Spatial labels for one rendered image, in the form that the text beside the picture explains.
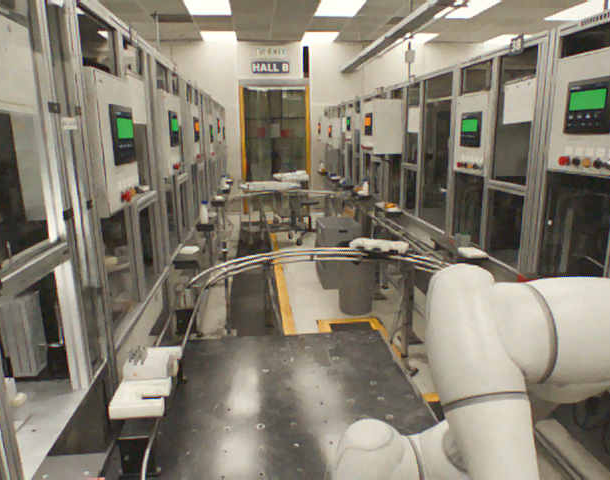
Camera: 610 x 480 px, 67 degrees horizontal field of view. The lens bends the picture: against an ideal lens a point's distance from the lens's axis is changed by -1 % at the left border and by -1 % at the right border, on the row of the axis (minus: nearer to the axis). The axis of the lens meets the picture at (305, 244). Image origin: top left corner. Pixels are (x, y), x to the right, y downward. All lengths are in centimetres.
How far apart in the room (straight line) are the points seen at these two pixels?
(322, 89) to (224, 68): 190
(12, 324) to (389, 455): 108
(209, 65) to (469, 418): 906
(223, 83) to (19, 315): 814
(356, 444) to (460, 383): 54
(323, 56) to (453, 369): 906
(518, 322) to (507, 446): 14
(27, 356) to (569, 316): 137
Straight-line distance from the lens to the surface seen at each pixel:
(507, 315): 61
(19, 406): 139
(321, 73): 945
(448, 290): 62
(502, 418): 58
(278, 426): 160
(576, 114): 214
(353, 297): 413
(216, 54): 943
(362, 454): 108
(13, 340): 157
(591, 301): 67
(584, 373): 67
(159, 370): 150
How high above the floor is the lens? 160
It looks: 14 degrees down
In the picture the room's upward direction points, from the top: 1 degrees counter-clockwise
